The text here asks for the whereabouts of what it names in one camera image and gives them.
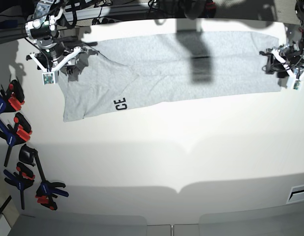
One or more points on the white label plate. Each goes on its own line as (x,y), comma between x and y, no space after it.
(296,195)

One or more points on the blue clamp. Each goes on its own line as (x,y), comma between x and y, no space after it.
(18,134)
(22,180)
(12,99)

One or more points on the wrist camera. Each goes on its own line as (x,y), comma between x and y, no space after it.
(49,77)
(293,83)

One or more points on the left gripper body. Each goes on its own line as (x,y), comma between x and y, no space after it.
(290,59)

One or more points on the long black bar clamp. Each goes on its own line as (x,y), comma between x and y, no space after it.
(47,191)

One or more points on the blue box on rail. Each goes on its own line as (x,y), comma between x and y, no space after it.
(8,24)

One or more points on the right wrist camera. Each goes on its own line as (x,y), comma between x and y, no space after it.
(49,77)

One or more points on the blue clamp top left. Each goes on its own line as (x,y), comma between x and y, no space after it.
(12,99)

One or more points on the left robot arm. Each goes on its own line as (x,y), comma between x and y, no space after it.
(299,10)

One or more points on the aluminium frame rail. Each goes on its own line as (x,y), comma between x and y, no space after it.
(17,32)

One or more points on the grey T-shirt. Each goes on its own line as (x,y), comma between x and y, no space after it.
(136,72)

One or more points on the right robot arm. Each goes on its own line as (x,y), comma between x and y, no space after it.
(48,13)

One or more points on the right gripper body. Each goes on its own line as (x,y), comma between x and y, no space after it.
(54,55)

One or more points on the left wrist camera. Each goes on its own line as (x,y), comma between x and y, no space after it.
(293,83)

